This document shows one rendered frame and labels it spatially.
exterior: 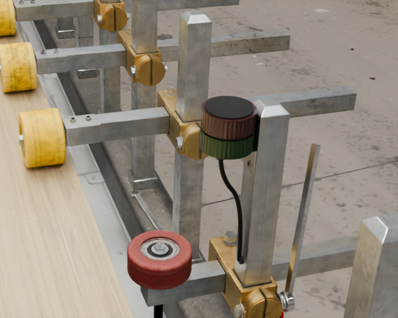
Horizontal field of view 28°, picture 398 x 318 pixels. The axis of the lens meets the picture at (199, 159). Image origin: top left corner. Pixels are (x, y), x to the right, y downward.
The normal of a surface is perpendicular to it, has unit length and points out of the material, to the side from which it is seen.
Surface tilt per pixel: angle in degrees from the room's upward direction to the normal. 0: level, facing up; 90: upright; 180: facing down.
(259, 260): 90
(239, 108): 0
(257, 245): 90
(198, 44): 90
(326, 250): 0
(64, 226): 0
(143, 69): 90
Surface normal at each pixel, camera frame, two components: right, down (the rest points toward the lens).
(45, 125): 0.22, -0.44
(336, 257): 0.33, 0.50
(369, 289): -0.94, 0.13
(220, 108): 0.04, -0.86
